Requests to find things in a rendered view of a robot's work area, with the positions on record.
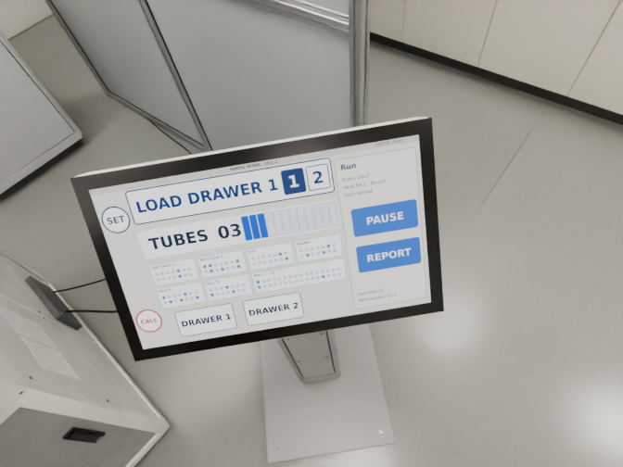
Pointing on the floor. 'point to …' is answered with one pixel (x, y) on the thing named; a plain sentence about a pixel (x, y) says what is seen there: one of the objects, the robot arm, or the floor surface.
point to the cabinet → (66, 384)
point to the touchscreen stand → (323, 394)
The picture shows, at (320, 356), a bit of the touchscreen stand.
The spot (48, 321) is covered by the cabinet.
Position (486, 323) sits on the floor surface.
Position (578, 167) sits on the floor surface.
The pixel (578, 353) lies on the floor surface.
